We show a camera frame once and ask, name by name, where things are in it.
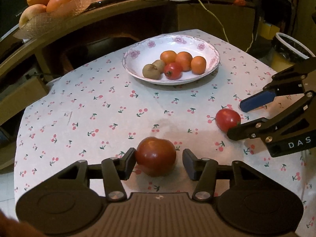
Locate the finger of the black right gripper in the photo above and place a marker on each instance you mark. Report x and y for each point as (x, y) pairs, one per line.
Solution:
(261, 128)

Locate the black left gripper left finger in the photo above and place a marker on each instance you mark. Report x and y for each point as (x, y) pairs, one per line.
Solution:
(114, 170)

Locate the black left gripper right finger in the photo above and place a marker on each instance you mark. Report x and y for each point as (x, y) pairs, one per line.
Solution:
(204, 172)

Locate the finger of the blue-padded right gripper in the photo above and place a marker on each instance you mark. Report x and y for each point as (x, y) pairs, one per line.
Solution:
(255, 101)

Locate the large dark red tomato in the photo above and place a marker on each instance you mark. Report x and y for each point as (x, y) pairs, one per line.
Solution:
(156, 157)

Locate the large orange tangerine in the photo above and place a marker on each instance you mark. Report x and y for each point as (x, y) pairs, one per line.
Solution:
(184, 59)

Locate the brown kiwi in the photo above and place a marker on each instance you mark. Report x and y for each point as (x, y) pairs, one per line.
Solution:
(160, 65)
(151, 71)

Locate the brown kiwi front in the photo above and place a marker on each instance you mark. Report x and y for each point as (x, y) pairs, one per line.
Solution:
(151, 71)

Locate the white rimmed bucket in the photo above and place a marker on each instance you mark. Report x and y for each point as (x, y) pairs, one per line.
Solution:
(290, 48)

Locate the cherry print tablecloth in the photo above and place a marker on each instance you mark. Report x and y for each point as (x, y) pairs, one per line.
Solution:
(99, 111)

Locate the small red object on shelf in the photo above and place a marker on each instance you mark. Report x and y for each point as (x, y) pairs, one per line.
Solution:
(240, 3)

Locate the white floral ceramic plate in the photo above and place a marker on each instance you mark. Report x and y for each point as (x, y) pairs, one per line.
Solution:
(147, 51)

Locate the curved wooden tv stand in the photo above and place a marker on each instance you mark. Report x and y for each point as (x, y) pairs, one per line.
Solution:
(141, 20)

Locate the glass fruit tray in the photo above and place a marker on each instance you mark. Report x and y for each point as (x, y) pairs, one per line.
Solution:
(45, 22)

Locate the yellow apple on tray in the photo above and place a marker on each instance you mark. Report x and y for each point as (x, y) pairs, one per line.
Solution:
(30, 12)

